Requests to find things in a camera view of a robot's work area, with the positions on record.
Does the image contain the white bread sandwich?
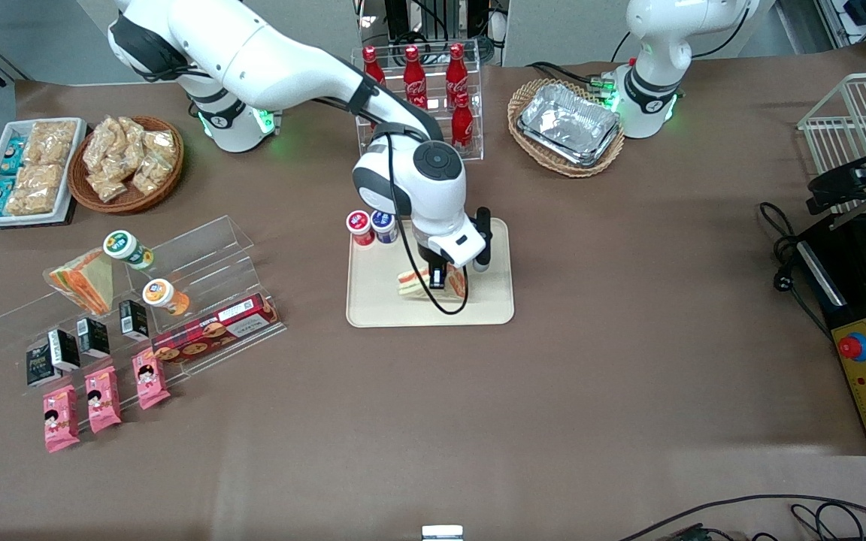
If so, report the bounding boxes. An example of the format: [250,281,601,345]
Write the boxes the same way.
[397,267,468,301]

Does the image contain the cream plastic tray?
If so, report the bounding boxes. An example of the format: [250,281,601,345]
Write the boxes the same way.
[346,216,515,328]

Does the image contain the wrapped orange filling sandwich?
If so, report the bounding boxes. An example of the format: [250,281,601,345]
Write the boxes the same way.
[44,249,114,316]

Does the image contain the dark bordered food tray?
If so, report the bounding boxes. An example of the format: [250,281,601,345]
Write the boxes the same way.
[0,214,80,230]

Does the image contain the black tray sealing machine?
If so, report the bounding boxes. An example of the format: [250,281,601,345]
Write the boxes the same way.
[794,210,866,457]

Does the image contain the white rectangular snack tray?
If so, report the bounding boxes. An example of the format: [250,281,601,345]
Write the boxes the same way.
[0,118,88,228]

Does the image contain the blue gum bottle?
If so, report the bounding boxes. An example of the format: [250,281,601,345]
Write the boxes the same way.
[371,210,399,245]

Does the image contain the red gum bottle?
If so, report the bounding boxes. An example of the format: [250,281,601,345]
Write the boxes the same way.
[347,210,375,247]

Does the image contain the clear acrylic bottle rack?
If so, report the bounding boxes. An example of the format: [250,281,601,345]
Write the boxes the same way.
[356,39,485,161]

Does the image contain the red cola bottle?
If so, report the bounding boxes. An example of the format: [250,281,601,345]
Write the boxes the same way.
[452,92,474,147]
[362,47,386,87]
[446,43,470,106]
[403,45,428,110]

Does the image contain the wicker basket with foil containers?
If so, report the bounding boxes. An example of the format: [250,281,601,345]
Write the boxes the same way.
[507,79,625,178]

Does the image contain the aluminium foil container stack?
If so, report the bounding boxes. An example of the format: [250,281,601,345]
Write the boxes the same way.
[517,83,620,168]

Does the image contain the clear acrylic stepped stand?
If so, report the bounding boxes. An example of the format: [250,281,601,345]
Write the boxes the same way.
[0,216,287,433]

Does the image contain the red tartan shortbread box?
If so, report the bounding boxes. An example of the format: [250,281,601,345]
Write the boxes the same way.
[149,293,280,363]

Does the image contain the orange gum bottle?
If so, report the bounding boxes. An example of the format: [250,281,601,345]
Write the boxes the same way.
[142,279,192,316]

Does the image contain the clear bag of tan snacks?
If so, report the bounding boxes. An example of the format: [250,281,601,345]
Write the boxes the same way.
[131,150,177,196]
[83,116,127,175]
[121,119,178,162]
[87,169,129,204]

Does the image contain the black box with barcode label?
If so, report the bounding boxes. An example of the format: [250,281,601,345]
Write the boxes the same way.
[77,317,111,359]
[119,299,150,343]

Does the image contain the green gum bottle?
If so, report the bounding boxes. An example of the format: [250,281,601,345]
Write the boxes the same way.
[103,230,154,271]

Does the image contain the pink snack packet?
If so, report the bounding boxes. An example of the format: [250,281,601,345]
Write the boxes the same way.
[132,353,171,410]
[85,366,123,434]
[42,385,80,454]

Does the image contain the wicker basket with snack bags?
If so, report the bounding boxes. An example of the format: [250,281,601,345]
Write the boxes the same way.
[68,115,184,215]

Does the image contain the black box with white label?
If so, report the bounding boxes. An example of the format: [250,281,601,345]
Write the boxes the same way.
[48,329,80,373]

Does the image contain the tan rice cracker pack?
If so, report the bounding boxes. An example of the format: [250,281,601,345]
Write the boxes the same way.
[27,120,78,166]
[6,164,65,216]

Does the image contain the black pack with face print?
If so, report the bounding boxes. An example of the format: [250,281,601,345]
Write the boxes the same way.
[26,340,58,388]

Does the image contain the sealer press lever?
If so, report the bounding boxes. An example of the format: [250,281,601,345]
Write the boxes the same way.
[807,131,866,226]

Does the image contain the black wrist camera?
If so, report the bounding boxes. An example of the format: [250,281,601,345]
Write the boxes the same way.
[473,207,492,271]

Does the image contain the black power cable with plug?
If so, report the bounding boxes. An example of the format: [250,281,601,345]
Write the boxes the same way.
[759,201,832,339]

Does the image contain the black cable on table edge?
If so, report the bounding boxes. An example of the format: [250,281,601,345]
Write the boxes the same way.
[621,492,866,541]

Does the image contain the white wire rack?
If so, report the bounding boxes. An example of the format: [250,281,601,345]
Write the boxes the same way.
[798,71,866,211]

